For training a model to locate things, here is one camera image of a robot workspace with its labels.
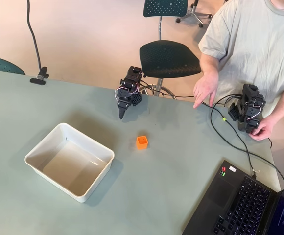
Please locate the black follower gripper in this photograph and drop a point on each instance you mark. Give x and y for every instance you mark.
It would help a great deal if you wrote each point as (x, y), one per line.
(122, 106)

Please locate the orange cube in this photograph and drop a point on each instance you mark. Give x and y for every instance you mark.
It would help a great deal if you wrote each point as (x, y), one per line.
(142, 143)

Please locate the black leader robot arm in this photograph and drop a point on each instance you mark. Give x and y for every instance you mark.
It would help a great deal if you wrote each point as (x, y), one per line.
(251, 110)

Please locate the black follower robot arm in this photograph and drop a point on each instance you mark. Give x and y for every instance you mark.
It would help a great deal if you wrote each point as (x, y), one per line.
(132, 76)

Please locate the person's right forearm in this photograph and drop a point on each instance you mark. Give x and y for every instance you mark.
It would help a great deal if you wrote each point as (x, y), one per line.
(209, 63)

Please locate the white plastic tray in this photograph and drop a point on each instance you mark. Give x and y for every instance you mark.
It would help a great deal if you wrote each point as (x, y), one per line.
(71, 166)

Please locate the person's right hand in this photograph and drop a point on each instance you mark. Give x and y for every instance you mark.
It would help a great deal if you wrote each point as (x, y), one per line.
(206, 85)

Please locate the person's left hand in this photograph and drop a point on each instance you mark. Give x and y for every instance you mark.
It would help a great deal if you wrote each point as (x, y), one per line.
(264, 129)

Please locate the dark green perforated stool chair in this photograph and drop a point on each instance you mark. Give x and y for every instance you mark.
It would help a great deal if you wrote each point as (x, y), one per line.
(169, 58)

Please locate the metal office chair star base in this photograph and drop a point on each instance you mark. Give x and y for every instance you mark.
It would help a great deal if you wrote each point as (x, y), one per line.
(194, 15)

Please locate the teal perforated chair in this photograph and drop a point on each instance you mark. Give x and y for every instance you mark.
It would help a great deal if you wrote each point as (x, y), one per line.
(2, 64)

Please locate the person in grey t-shirt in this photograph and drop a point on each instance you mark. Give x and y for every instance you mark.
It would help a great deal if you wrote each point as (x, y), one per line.
(254, 49)

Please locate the black laptop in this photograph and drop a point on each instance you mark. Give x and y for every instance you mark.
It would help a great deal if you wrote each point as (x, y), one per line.
(237, 205)

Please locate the black gooseneck clamp mount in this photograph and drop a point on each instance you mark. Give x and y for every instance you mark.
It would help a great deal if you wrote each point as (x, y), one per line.
(39, 77)

